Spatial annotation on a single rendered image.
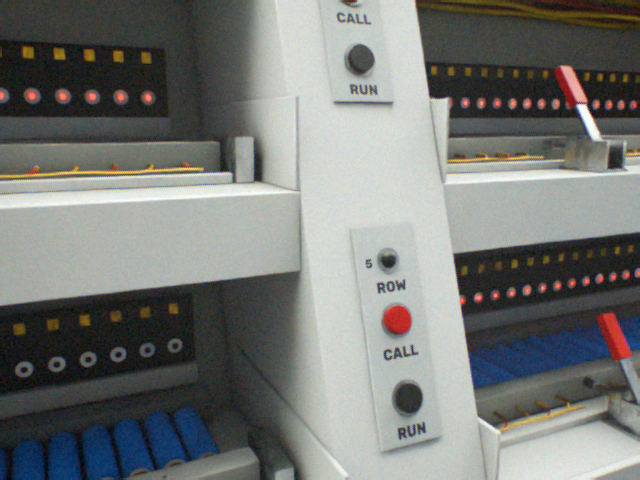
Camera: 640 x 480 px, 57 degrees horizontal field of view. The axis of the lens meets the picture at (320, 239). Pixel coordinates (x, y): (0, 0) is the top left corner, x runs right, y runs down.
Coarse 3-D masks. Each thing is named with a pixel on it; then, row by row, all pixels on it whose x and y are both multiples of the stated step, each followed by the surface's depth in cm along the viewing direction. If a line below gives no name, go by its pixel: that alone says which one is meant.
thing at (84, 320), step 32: (0, 320) 39; (32, 320) 40; (64, 320) 41; (96, 320) 41; (128, 320) 42; (160, 320) 44; (192, 320) 45; (0, 352) 39; (32, 352) 40; (64, 352) 41; (96, 352) 42; (128, 352) 43; (160, 352) 44; (192, 352) 45; (0, 384) 40; (32, 384) 41
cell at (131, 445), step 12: (132, 420) 40; (120, 432) 39; (132, 432) 39; (120, 444) 38; (132, 444) 37; (144, 444) 38; (120, 456) 37; (132, 456) 36; (144, 456) 36; (132, 468) 35; (144, 468) 35
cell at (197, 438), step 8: (184, 408) 42; (192, 408) 42; (176, 416) 42; (184, 416) 41; (192, 416) 41; (176, 424) 41; (184, 424) 40; (192, 424) 40; (200, 424) 40; (184, 432) 39; (192, 432) 39; (200, 432) 39; (208, 432) 39; (184, 440) 39; (192, 440) 38; (200, 440) 38; (208, 440) 38; (192, 448) 37; (200, 448) 37; (208, 448) 37; (216, 448) 37; (192, 456) 37; (200, 456) 36
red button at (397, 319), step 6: (396, 306) 33; (402, 306) 33; (390, 312) 32; (396, 312) 32; (402, 312) 33; (408, 312) 33; (390, 318) 32; (396, 318) 32; (402, 318) 32; (408, 318) 33; (390, 324) 32; (396, 324) 32; (402, 324) 32; (408, 324) 33; (390, 330) 32; (396, 330) 32; (402, 330) 32
